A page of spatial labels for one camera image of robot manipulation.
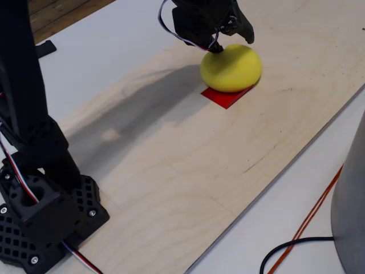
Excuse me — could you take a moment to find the grey metal cylinder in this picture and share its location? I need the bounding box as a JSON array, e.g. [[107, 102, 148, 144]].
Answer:
[[330, 110, 365, 274]]

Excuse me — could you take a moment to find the black power cable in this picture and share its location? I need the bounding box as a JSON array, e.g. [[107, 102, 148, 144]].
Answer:
[[259, 236, 335, 274]]

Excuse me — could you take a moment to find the white red black base wire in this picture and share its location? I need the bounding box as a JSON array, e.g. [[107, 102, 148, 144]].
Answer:
[[61, 240, 104, 274]]

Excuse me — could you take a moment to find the thin orange cord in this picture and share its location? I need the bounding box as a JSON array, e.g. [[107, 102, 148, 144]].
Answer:
[[267, 164, 344, 274]]

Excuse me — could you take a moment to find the red square plate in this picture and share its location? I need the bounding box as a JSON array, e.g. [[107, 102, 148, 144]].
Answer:
[[200, 84, 256, 110]]

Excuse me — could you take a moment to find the yellow round sponge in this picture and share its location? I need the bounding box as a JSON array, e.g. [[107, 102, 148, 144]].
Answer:
[[200, 44, 263, 94]]

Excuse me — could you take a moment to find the light plywood board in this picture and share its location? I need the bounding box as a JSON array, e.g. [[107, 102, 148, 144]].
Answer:
[[48, 0, 365, 274]]

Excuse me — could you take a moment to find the white blue gripper wire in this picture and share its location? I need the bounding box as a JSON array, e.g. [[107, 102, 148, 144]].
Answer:
[[158, 0, 221, 52]]

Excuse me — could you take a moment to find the white red black arm wire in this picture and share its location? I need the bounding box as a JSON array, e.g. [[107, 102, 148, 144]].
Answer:
[[0, 121, 40, 204]]

